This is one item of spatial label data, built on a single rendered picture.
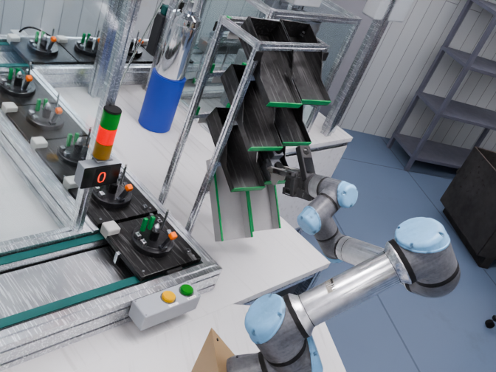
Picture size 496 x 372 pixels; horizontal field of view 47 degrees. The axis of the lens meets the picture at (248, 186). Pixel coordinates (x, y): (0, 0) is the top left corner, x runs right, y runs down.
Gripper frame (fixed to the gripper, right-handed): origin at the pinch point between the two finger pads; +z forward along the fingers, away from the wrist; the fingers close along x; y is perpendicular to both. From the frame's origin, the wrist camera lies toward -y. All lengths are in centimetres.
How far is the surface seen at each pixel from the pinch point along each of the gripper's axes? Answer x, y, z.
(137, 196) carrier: -35, 16, 32
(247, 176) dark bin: -10.1, 3.4, 2.1
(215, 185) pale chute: -18.6, 7.3, 8.0
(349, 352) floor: 108, 117, 45
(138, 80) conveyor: 14, -21, 132
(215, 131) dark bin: -18.9, -10.6, 10.1
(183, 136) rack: -24.7, -7.4, 21.0
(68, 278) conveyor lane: -68, 33, 9
